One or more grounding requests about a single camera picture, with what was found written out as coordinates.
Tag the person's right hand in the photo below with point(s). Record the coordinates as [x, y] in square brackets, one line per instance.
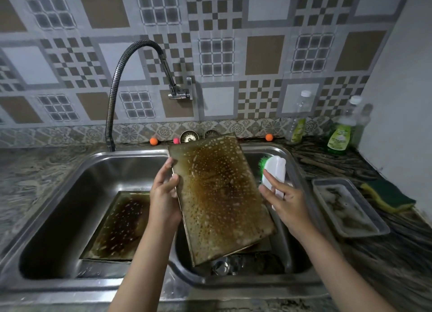
[292, 207]

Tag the person's left hand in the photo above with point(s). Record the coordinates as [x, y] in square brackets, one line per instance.
[163, 200]

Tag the person's left thumb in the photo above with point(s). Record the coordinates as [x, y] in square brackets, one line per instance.
[172, 187]

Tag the person's right thumb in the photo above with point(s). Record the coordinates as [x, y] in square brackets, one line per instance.
[266, 193]

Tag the white scrub brush green bristles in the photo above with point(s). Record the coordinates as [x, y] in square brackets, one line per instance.
[275, 168]

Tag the greasy brown baking tray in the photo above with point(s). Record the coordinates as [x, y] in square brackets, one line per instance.
[219, 197]

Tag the person's left forearm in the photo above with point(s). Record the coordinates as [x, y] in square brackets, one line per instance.
[148, 264]

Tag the person's right forearm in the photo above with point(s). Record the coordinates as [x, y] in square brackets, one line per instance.
[337, 274]

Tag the orange ball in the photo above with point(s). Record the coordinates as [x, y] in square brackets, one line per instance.
[269, 137]
[154, 141]

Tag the round metal sink strainer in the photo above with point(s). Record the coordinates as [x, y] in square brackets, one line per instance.
[189, 136]

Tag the burnt dirty baking tray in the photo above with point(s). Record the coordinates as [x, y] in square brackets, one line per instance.
[121, 227]

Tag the clear plastic bottle white cap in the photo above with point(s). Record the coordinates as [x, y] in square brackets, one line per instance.
[298, 122]

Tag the shiny metal drain piece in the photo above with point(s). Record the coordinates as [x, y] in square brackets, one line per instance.
[226, 264]

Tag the small metal tray with foam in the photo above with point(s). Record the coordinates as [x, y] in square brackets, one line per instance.
[349, 207]

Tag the green dish soap bottle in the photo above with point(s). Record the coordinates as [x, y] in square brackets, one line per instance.
[342, 133]

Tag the stainless steel double sink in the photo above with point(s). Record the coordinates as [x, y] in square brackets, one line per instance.
[67, 193]

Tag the green and yellow sponge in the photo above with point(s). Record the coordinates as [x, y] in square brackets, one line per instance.
[388, 193]

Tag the flexible metal faucet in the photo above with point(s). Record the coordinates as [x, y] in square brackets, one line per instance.
[116, 75]

